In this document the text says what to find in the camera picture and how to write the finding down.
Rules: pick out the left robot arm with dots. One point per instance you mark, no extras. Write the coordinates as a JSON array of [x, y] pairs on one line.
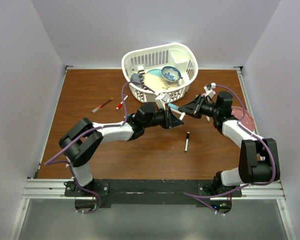
[[82, 140]]

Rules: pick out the cream and blue plate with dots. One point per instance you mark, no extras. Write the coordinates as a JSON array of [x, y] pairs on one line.
[[154, 80]]

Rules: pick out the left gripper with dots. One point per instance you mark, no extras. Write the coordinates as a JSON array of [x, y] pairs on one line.
[[170, 121]]

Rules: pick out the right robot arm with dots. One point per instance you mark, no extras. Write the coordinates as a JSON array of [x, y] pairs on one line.
[[258, 159]]

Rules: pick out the thin red pen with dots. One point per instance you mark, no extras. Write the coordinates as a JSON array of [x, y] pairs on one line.
[[102, 105]]

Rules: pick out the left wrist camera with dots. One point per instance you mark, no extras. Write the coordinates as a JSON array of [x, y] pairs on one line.
[[162, 100]]

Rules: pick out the black marker pen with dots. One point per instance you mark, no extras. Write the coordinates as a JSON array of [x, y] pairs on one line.
[[187, 142]]

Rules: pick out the white plastic basket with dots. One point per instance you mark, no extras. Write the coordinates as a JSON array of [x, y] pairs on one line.
[[173, 54]]

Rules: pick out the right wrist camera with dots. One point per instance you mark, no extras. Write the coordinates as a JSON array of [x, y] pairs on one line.
[[210, 89]]

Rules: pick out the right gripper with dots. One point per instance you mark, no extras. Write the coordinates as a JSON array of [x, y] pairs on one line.
[[195, 107]]

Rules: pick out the striped cup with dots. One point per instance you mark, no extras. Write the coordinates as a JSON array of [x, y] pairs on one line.
[[141, 77]]

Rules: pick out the blue patterned bowl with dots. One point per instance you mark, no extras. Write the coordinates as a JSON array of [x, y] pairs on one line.
[[170, 74]]

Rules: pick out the blue highlighter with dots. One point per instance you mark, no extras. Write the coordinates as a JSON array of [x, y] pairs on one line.
[[173, 106]]

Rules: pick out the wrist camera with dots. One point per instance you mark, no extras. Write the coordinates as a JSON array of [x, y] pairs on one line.
[[162, 100], [210, 89]]

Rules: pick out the red marker pen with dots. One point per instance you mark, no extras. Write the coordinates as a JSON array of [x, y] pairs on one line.
[[121, 103]]

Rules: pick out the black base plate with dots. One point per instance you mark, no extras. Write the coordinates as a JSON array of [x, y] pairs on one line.
[[153, 192]]

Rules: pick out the aluminium frame rail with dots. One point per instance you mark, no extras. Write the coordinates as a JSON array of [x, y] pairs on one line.
[[44, 189]]

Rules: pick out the pink dotted plate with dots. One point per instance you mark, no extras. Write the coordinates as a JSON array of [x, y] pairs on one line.
[[244, 117]]

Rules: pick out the grey mug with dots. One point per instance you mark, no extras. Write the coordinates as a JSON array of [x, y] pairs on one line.
[[137, 80]]

